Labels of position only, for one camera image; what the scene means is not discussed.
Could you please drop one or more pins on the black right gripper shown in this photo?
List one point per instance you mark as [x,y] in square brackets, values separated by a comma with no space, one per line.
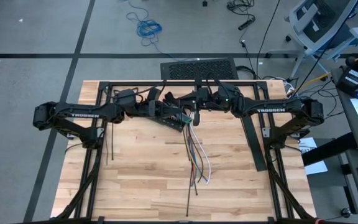
[216,102]

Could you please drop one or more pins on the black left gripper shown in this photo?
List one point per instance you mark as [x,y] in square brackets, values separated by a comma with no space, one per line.
[145,109]

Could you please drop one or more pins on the black raceway cover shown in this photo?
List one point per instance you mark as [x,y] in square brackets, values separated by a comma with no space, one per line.
[256,146]

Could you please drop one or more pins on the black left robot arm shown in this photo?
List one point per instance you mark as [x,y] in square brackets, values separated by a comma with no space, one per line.
[82,115]

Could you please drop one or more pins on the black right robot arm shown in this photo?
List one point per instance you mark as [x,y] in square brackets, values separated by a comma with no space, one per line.
[270,110]

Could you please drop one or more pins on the black perforated panel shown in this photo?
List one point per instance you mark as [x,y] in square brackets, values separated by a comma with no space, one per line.
[197,69]

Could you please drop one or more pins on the black power strip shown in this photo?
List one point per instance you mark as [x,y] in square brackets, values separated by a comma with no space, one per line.
[246,24]

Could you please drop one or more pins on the small black floor object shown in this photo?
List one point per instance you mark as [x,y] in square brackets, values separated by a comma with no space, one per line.
[204,3]

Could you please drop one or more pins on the white paper sheet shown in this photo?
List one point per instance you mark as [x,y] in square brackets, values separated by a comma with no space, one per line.
[317,168]

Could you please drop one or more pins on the black desk crossbar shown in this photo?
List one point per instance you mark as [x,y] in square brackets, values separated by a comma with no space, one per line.
[328,149]

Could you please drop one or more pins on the grey office chair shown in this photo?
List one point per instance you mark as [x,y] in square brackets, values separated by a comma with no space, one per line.
[319,28]

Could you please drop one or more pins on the black labelled device box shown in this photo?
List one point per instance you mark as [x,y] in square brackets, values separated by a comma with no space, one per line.
[351,77]

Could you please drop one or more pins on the black caster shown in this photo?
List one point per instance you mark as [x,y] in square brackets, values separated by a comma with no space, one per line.
[346,213]

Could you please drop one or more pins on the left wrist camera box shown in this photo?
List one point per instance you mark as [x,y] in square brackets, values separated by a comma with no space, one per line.
[126,97]

